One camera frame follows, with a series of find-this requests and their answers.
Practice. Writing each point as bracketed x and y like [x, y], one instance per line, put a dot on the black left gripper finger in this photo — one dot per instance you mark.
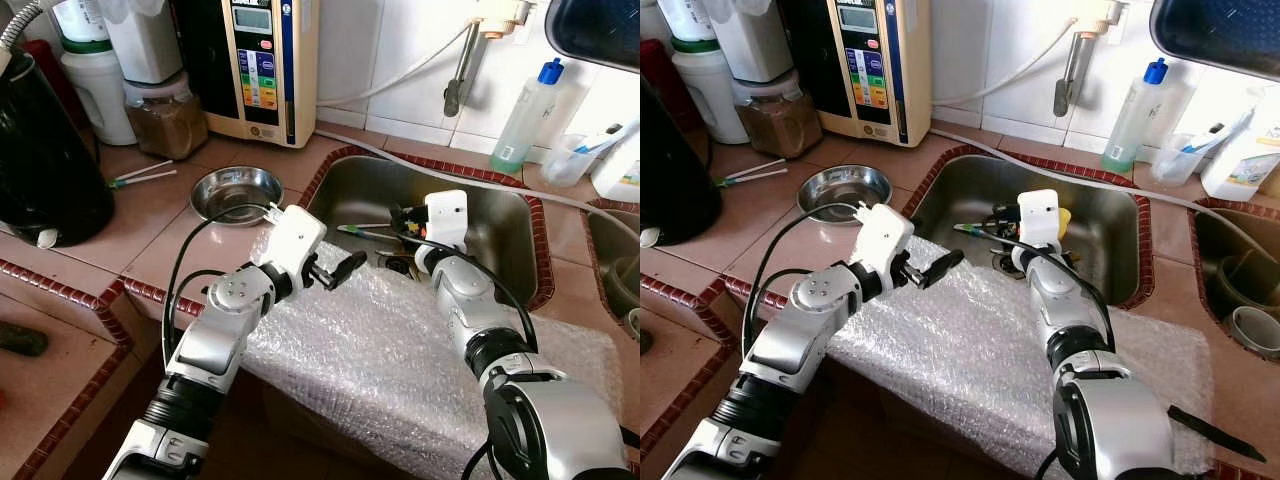
[350, 267]
[943, 267]

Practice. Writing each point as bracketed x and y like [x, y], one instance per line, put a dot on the yellow plastic bowl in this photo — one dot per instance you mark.
[1063, 222]

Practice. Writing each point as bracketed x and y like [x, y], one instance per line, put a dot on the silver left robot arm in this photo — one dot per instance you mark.
[210, 350]
[800, 350]

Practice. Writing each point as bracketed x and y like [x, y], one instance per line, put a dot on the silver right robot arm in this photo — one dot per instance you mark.
[1100, 400]
[500, 380]

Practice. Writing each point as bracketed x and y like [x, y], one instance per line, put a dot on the steel sink basin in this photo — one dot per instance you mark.
[500, 230]
[1120, 240]
[610, 260]
[1240, 240]

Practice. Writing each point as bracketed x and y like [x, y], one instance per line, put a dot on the bubble wrap sheet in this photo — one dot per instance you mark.
[1000, 370]
[380, 370]

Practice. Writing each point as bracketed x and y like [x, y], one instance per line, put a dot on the steel bowl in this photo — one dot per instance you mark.
[235, 192]
[845, 190]

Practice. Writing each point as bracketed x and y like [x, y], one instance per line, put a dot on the chrome hanging pipe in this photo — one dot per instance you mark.
[1070, 80]
[462, 80]

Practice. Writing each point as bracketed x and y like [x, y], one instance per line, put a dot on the clear soap bottle blue cap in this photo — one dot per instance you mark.
[530, 120]
[1140, 120]

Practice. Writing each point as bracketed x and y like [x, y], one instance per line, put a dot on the clear plastic cup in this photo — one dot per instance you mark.
[1178, 165]
[570, 165]

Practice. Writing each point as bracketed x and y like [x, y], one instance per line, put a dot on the white stick green tip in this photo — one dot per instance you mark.
[752, 168]
[145, 168]
[755, 178]
[148, 178]

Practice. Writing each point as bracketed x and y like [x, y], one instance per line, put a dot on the clear jar brown contents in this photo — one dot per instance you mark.
[165, 120]
[780, 120]

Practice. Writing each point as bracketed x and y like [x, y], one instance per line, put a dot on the cream water ionizer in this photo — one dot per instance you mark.
[250, 65]
[865, 65]

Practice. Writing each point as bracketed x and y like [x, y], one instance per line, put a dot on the white detergent bottle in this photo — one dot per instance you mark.
[1245, 165]
[620, 170]

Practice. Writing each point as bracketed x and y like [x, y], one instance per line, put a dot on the white orange faucet diverter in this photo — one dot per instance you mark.
[1100, 12]
[500, 12]

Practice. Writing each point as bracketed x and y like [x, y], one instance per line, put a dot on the grey ceramic bowl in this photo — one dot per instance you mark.
[1258, 335]
[633, 328]

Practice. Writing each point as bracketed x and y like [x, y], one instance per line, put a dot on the black electric kettle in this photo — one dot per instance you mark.
[675, 150]
[50, 150]

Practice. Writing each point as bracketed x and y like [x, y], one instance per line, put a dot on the black pan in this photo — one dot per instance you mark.
[600, 30]
[1220, 30]

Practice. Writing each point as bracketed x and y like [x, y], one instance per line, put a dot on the white filter canister green band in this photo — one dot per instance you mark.
[710, 90]
[95, 90]

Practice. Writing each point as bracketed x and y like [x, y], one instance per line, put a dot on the white filter housing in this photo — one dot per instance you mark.
[145, 40]
[760, 40]

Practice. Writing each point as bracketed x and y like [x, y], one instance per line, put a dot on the black clip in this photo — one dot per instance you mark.
[1215, 432]

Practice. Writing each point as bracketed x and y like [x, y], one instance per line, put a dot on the dark cylindrical object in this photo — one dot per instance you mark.
[15, 338]

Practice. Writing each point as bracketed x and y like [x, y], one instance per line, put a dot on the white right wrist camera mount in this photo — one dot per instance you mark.
[445, 218]
[1040, 218]

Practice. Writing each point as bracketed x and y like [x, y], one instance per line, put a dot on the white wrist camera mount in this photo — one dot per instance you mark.
[445, 218]
[885, 240]
[295, 240]
[1040, 218]

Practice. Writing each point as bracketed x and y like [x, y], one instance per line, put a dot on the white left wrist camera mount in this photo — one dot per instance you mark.
[295, 240]
[885, 240]

